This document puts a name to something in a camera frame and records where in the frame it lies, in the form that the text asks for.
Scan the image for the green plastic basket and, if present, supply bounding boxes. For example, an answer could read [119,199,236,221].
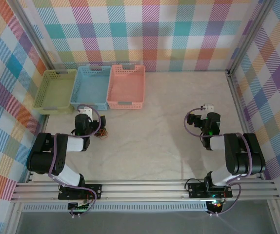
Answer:
[32,69,78,115]

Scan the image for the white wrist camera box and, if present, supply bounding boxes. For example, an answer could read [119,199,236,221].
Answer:
[78,107,93,120]
[201,103,215,113]

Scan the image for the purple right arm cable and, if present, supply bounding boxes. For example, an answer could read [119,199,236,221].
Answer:
[184,106,252,216]

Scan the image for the grey slotted cable duct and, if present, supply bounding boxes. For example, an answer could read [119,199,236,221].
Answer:
[22,203,209,213]

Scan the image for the thin red cable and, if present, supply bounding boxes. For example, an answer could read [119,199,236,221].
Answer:
[93,130,108,140]

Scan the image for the pink plastic basket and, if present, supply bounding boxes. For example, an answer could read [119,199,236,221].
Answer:
[106,64,147,110]

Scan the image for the aluminium right side rail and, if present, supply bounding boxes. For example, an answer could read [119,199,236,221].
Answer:
[226,70,265,180]

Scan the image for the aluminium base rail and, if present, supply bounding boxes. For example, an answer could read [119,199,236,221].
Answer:
[10,179,280,203]

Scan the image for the aluminium left frame post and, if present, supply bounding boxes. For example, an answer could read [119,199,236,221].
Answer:
[7,0,58,71]

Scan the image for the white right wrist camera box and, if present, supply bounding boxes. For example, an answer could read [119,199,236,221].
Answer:
[201,103,215,113]

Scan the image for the blue plastic basket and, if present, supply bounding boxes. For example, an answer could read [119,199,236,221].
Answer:
[69,65,113,112]

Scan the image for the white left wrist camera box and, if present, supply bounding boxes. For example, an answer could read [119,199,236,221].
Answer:
[78,107,93,120]

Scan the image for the aluminium frame post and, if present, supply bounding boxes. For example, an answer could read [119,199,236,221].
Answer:
[7,0,58,71]
[227,0,277,73]

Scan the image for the aluminium right frame post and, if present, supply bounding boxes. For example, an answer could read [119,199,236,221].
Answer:
[227,0,277,73]

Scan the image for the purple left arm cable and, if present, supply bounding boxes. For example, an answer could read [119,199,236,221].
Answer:
[48,104,100,219]

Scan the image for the aluminium left side rail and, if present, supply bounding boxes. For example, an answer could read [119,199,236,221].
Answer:
[7,113,50,234]

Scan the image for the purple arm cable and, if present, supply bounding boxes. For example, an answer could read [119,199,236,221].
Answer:
[184,106,252,216]
[48,104,100,219]

